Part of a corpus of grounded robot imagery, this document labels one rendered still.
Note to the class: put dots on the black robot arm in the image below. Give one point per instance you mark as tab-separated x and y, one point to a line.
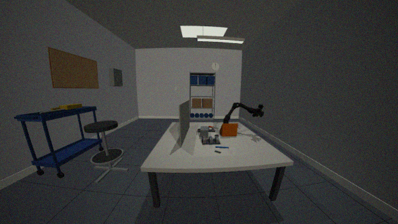
236	105

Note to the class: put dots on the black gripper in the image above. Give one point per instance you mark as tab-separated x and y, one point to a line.
257	112

